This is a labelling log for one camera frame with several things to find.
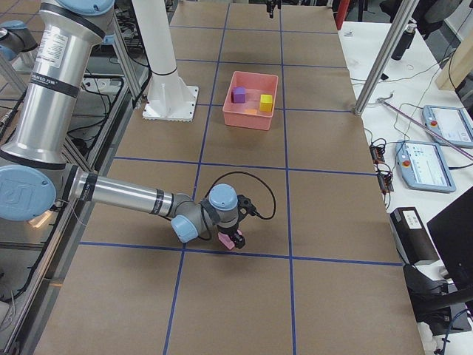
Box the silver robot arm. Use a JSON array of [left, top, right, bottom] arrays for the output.
[[1, 1, 256, 249]]

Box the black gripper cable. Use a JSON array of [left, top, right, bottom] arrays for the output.
[[205, 170, 277, 220]]

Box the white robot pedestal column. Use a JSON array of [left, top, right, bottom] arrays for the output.
[[132, 0, 199, 122]]

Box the yellow foam block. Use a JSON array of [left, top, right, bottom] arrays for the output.
[[259, 94, 273, 112]]

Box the aluminium profile post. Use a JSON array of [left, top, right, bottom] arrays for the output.
[[353, 0, 419, 116]]

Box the black water bottle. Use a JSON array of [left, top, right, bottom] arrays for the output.
[[391, 23, 417, 61]]

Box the black monitor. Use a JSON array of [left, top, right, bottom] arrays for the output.
[[427, 188, 473, 288]]

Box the black box with white label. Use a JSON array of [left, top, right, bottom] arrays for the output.
[[389, 207, 440, 266]]

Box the far teach pendant tablet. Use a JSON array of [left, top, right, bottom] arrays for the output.
[[422, 105, 472, 149]]

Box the teach pendant tablet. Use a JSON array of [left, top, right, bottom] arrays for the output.
[[422, 105, 472, 149], [395, 141, 456, 193]]

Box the pink foam block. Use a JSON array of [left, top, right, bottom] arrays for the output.
[[217, 232, 235, 250]]

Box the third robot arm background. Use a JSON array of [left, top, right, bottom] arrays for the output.
[[1, 20, 38, 67]]

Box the pink plastic bin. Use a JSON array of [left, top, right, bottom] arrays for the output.
[[222, 71, 279, 131]]

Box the black office chair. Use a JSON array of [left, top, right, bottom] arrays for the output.
[[379, 0, 462, 38]]

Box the near teach pendant tablet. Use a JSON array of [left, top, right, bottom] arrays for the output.
[[395, 141, 456, 193]]

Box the purple foam block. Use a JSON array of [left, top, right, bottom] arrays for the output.
[[231, 87, 246, 104]]

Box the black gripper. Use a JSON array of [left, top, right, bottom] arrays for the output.
[[217, 195, 256, 249], [266, 0, 280, 18]]

